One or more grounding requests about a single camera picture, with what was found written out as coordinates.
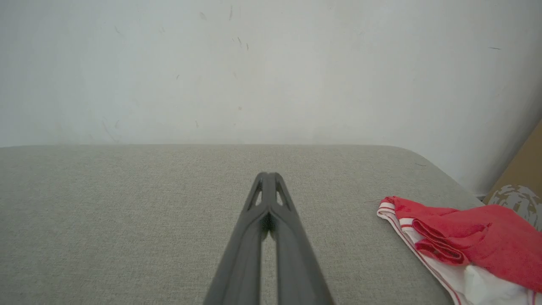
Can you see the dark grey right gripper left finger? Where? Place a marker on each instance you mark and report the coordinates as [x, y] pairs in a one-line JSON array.
[[241, 258]]

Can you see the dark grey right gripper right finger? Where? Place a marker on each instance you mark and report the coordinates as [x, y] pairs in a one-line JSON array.
[[296, 262]]

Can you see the red basketball jersey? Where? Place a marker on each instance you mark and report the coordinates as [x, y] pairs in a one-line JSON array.
[[487, 241]]

